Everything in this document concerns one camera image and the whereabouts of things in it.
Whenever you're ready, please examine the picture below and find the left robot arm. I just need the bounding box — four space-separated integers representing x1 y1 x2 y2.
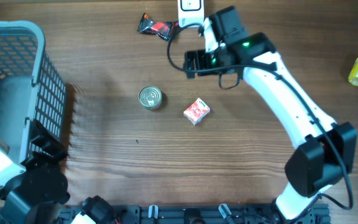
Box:
0 120 70 223

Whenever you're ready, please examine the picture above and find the black right camera cable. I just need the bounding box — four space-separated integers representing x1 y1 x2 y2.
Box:
166 23 354 211

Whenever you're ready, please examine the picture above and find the white barcode scanner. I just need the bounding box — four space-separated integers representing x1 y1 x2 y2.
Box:
177 0 204 27

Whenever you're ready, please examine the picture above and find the silver tin can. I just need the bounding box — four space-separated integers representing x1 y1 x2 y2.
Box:
139 86 162 110

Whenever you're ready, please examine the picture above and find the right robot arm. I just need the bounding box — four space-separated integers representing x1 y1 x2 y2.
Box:
183 6 357 223

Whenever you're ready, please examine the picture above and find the grey plastic basket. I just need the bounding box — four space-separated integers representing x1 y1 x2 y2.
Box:
0 21 67 169

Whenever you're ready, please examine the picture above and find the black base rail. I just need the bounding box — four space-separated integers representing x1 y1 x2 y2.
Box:
113 203 331 224

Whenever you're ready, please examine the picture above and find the red snack packet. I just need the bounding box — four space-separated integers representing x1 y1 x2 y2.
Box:
183 98 210 125

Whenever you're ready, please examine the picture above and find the black hex wrench packet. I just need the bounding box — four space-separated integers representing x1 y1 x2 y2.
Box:
137 13 180 41

